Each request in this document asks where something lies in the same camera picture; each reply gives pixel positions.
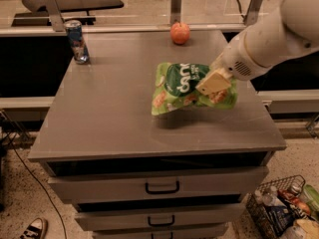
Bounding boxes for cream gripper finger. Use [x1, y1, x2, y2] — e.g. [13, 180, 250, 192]
[196, 68, 232, 96]

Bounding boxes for green rice chip bag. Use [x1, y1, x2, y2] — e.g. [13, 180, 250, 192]
[152, 63, 237, 116]

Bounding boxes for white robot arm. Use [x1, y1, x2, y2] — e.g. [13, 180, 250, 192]
[196, 0, 319, 96]

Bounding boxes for blue redbull can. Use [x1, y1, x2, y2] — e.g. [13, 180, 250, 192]
[64, 20, 90, 64]

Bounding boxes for red apple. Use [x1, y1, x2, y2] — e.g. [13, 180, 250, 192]
[170, 22, 190, 45]

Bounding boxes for grey drawer cabinet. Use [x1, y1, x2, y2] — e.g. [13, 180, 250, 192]
[29, 31, 285, 239]

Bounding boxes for clear plastic bottle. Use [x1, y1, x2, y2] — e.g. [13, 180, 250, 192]
[262, 186, 284, 206]

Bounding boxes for black and white sneaker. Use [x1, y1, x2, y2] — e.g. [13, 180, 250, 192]
[18, 217, 48, 239]

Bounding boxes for right metal bracket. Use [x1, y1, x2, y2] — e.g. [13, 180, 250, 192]
[243, 0, 263, 26]

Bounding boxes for metal bracket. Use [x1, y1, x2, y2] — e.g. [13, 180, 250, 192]
[170, 0, 181, 24]
[44, 0, 65, 32]
[243, 0, 263, 26]

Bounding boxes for middle metal bracket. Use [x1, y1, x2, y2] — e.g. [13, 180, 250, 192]
[170, 0, 181, 24]

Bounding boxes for top drawer black handle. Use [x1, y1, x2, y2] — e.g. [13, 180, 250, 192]
[145, 181, 180, 195]

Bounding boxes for drawer black handle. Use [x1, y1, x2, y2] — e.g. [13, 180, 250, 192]
[151, 232, 173, 239]
[145, 181, 180, 195]
[148, 215, 175, 227]

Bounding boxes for wire basket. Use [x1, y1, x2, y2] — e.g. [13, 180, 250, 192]
[246, 175, 319, 239]

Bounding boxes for middle drawer black handle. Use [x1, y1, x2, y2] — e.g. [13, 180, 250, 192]
[148, 215, 175, 227]

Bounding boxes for bottom drawer black handle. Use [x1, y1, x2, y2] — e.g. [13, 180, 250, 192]
[151, 232, 173, 239]

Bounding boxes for left metal bracket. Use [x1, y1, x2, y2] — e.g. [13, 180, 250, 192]
[44, 0, 65, 32]

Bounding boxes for black floor cable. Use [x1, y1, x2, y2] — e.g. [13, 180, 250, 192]
[0, 129, 69, 239]

